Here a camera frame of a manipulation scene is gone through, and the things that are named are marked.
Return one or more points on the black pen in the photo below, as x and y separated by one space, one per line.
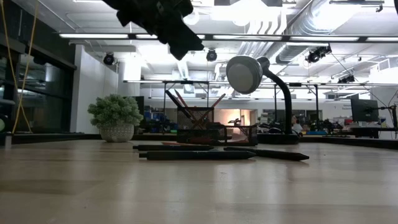
199 155
174 147
273 153

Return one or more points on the green plant in white pot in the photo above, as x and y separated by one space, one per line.
115 115

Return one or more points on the black background workstation frame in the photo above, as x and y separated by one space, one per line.
186 82

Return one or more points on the black mesh desk organizer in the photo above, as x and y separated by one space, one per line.
192 137

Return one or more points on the black gooseneck desk lamp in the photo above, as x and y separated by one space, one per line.
244 74

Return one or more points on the overhead beam with light strips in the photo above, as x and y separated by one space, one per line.
93 36

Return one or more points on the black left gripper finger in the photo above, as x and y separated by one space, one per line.
174 46
189 40

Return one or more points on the person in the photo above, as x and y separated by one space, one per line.
296 126

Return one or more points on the black ceiling-mounted camera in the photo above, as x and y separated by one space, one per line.
346 79
317 54
211 55
109 58

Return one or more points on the thin red pencil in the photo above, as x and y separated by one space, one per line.
183 101

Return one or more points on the black computer monitor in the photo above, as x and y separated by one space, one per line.
363 110

